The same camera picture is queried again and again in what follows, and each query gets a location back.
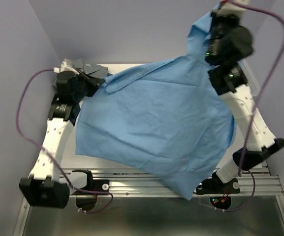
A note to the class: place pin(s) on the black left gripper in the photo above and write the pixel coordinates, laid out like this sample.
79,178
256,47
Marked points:
94,83

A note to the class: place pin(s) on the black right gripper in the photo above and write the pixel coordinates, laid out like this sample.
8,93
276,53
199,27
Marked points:
218,18

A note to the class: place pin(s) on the light blue long sleeve shirt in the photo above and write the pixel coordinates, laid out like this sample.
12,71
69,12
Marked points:
164,118

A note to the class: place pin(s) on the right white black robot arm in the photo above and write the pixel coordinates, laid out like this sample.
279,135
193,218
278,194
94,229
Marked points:
229,43

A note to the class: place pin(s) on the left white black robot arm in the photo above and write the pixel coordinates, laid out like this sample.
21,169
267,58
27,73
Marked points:
47,185

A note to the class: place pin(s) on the folded grey button shirt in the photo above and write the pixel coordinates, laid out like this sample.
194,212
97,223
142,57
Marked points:
95,74

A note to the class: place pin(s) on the white plastic mesh basket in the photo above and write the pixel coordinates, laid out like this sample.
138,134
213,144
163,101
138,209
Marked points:
253,82

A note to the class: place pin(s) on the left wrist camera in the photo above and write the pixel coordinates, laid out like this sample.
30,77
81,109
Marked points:
66,65

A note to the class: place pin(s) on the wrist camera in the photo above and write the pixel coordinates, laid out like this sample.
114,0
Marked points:
66,65
228,9

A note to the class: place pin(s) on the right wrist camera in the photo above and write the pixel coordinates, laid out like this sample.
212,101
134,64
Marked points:
228,9

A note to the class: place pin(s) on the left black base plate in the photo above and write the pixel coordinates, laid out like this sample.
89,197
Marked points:
97,186

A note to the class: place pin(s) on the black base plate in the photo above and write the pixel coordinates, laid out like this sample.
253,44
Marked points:
97,186
213,186

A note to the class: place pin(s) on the aluminium mounting rail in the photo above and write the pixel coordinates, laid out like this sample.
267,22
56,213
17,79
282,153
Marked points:
133,183

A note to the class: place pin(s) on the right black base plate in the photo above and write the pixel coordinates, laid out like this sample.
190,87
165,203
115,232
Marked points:
213,186

